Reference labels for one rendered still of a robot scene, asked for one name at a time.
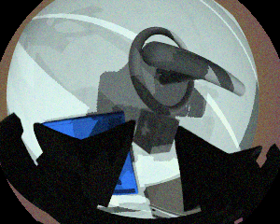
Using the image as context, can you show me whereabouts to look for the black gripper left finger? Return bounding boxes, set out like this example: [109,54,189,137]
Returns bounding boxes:
[33,119,136,208]

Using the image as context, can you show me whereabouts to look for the blue tray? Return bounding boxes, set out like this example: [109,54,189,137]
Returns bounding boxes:
[40,111,139,195]

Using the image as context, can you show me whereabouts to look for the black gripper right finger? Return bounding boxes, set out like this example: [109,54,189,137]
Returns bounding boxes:
[174,126,263,212]

